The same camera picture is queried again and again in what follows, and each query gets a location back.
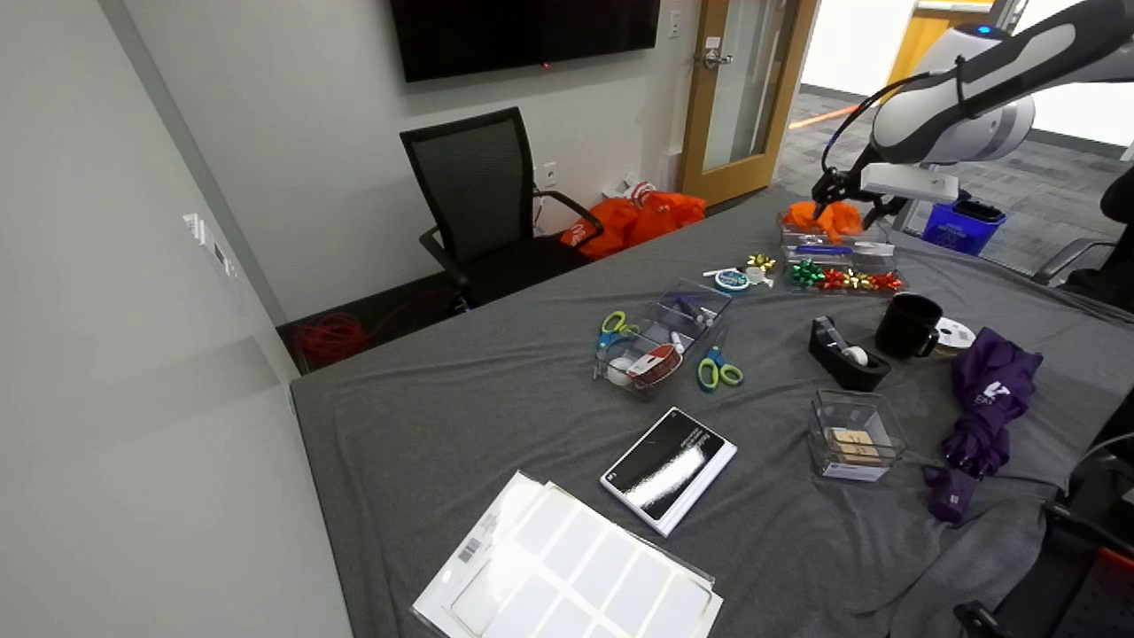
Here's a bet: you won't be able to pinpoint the gold ribbon bow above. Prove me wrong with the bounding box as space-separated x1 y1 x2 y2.
744 255 776 281

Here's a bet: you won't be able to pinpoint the grey table cloth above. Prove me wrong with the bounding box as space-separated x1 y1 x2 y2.
293 198 1134 638

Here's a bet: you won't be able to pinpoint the black mug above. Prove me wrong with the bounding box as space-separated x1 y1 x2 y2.
875 294 941 358

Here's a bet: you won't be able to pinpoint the green handled scissors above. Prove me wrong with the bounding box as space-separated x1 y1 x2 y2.
694 342 744 394

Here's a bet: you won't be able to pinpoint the black office chair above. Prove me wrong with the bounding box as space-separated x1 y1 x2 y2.
399 105 607 309

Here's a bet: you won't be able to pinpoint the clear acrylic pen holder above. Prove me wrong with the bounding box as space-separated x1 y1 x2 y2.
806 391 900 485

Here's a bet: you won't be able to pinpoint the green ribbon bow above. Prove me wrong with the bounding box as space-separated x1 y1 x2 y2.
789 260 821 288

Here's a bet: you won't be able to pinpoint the clear pencil case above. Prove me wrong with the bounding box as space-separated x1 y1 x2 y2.
596 288 728 394

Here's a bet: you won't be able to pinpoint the purple folded umbrella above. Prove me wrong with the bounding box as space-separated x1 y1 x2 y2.
925 328 1040 521

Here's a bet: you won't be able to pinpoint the red cable coil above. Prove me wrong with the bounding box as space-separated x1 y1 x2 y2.
293 313 374 371

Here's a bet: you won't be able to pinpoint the white label sheets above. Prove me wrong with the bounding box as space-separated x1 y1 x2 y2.
411 470 721 638

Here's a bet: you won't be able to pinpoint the orange fabric on floor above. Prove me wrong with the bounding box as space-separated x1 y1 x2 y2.
555 192 710 260

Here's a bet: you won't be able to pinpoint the blue bin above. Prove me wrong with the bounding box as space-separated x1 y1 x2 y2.
921 200 1006 255

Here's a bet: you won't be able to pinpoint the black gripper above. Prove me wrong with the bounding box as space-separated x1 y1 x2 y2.
812 173 862 206

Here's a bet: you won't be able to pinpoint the white ribbon spool middle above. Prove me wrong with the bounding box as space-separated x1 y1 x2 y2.
934 316 974 352

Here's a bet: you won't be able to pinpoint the wall mounted black television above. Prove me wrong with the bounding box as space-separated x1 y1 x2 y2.
391 0 661 81

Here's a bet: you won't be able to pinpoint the black white tablet box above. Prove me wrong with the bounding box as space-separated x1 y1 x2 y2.
600 406 737 536

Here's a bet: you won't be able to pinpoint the black tape dispenser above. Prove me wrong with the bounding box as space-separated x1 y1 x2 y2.
806 316 888 391

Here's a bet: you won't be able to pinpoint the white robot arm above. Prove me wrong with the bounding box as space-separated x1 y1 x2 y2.
812 0 1134 217

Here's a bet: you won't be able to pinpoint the wooden framed door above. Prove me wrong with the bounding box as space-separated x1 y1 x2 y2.
678 0 818 206

